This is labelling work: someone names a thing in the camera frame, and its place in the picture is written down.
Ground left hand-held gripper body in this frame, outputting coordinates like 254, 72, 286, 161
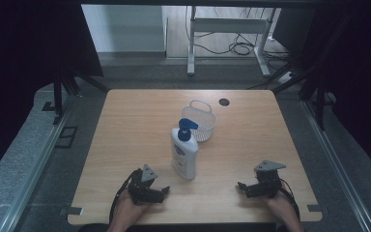
128, 163, 166, 206

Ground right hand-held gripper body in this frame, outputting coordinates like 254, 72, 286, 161
251, 159, 287, 199

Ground white pump bottle blue cap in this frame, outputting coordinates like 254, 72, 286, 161
170, 118, 200, 181

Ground white plastic basket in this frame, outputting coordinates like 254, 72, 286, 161
181, 99, 217, 143

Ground person's left hand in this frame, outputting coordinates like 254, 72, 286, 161
113, 188, 152, 225

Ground person's dark clothing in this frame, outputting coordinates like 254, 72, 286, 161
77, 222, 111, 232

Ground black tripod stand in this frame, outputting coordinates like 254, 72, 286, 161
52, 69, 109, 126
271, 62, 328, 131

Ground white power strip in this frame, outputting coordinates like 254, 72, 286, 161
277, 71, 296, 83

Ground black curtain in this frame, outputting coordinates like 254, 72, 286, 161
298, 0, 371, 183
0, 0, 104, 187

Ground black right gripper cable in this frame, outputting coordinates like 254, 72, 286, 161
278, 179, 301, 221

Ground aluminium rail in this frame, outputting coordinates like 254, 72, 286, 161
301, 100, 371, 232
0, 96, 75, 232

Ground black floor cables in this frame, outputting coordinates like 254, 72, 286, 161
185, 6, 292, 62

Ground white metal desk frame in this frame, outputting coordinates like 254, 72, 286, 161
186, 5, 276, 78

